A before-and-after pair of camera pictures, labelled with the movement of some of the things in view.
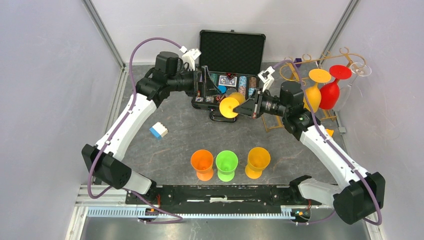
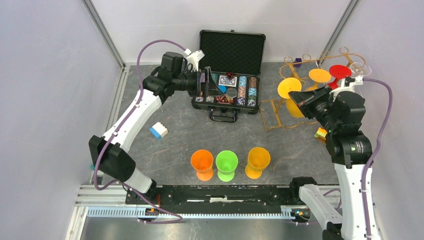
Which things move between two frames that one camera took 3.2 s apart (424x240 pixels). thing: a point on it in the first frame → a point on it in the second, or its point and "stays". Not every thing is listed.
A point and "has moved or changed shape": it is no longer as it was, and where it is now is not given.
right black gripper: (250, 107) → (305, 100)
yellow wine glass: (227, 104) has moved or changed shape
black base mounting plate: (180, 198) stays
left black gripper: (202, 90) stays
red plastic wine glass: (329, 93) stays
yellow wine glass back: (316, 76) stays
